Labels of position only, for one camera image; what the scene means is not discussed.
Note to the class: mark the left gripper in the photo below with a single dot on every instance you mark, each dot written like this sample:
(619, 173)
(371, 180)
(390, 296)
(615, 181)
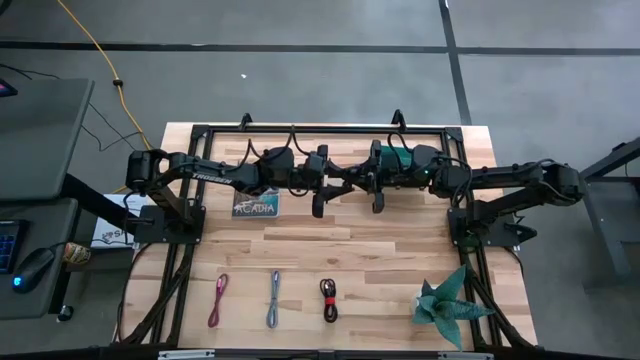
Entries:
(315, 170)

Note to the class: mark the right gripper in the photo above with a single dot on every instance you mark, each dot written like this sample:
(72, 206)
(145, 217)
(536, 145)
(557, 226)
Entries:
(377, 202)

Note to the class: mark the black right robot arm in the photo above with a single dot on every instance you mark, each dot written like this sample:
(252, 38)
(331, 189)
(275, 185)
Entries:
(505, 176)

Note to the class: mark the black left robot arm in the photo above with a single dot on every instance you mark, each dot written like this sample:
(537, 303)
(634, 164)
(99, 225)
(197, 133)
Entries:
(215, 176)

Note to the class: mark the teal plastic bin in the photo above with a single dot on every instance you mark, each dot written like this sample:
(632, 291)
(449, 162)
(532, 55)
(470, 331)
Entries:
(400, 160)

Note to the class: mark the Acadia label card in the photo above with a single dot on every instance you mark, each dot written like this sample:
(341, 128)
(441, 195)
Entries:
(255, 207)

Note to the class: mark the artificial green leafy plant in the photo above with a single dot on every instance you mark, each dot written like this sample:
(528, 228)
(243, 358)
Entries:
(440, 307)

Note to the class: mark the white printed sign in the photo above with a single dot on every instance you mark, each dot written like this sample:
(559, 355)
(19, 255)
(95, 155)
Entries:
(107, 235)

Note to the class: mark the yellow patterned tape roll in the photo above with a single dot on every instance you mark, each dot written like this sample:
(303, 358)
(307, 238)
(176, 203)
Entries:
(76, 253)

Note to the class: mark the grey desk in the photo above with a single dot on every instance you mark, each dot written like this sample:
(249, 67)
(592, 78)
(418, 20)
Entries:
(50, 300)
(40, 140)

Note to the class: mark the black computer mouse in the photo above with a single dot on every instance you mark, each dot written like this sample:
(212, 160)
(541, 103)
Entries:
(32, 267)

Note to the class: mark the black backlit keyboard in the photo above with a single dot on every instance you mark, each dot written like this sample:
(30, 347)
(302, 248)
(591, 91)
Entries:
(7, 245)

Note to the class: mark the black aluminium table frame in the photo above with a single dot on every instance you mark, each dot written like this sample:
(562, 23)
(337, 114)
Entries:
(325, 129)

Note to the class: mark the black frame hook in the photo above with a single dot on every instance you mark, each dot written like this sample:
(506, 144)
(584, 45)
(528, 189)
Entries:
(398, 120)
(245, 121)

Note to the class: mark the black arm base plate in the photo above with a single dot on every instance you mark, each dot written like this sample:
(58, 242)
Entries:
(150, 232)
(457, 235)

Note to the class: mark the silver metal bracket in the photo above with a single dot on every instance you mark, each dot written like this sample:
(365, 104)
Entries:
(465, 356)
(185, 355)

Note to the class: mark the black desk frame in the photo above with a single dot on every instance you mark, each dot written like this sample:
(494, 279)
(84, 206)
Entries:
(607, 220)

